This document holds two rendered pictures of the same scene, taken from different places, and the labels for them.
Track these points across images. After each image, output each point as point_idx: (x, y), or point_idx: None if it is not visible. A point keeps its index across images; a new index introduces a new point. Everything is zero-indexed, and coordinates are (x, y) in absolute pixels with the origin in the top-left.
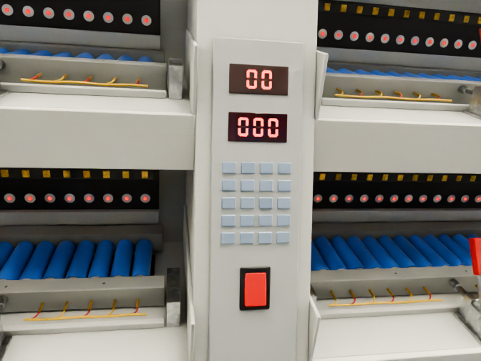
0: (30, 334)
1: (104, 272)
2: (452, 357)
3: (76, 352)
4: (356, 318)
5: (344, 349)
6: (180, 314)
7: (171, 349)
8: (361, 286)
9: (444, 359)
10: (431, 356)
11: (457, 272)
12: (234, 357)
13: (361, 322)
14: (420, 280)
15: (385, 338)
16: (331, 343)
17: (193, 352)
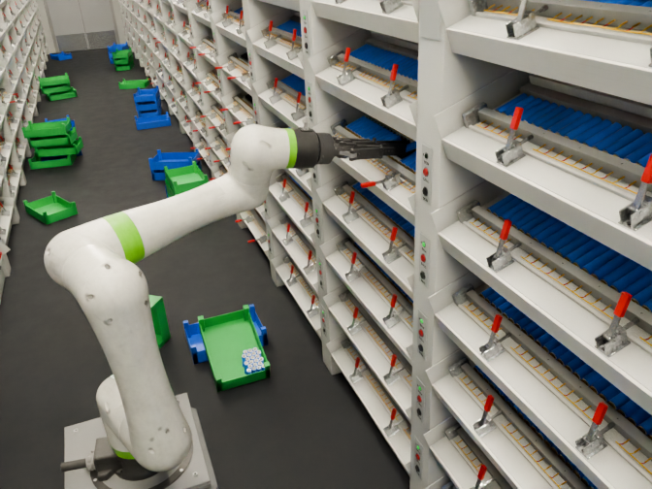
0: (407, 5)
1: None
2: (490, 40)
3: (407, 12)
4: (489, 18)
5: (462, 27)
6: None
7: None
8: (505, 3)
9: (487, 40)
10: (482, 36)
11: (553, 1)
12: (425, 17)
13: (487, 20)
14: (530, 3)
15: (481, 27)
16: (463, 24)
17: (415, 12)
